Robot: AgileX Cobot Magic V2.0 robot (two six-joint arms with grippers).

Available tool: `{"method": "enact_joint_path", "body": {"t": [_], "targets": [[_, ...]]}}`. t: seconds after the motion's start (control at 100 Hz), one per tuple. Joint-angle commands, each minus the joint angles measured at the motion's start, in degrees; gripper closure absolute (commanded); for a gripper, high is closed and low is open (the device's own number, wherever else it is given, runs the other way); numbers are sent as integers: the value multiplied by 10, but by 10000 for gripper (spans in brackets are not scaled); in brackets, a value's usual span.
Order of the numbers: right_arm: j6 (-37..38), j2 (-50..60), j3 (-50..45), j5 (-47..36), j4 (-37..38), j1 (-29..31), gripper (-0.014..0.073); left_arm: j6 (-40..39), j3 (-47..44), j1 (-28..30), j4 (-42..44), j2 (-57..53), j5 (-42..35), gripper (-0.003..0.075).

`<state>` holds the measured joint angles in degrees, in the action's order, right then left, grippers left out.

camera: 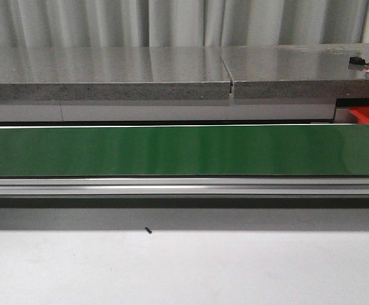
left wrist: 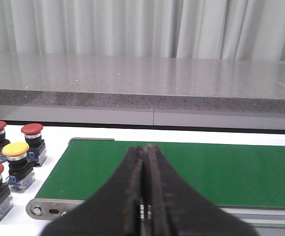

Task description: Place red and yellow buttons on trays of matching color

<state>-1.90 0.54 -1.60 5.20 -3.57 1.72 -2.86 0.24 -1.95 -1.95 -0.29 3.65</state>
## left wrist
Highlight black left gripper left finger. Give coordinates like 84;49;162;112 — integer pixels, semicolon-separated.
42;147;143;236

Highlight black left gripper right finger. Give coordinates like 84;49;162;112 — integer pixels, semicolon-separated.
142;145;258;236

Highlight yellow mushroom push button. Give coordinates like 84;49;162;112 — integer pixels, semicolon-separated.
2;142;35;193

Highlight green conveyor belt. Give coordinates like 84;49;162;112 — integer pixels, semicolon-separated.
35;140;285;208

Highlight grey stone counter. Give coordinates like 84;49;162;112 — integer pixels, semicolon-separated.
0;52;285;130

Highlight white pleated curtain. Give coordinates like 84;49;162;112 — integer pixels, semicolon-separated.
0;0;285;60

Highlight aluminium conveyor frame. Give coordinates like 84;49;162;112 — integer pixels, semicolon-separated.
26;137;285;228

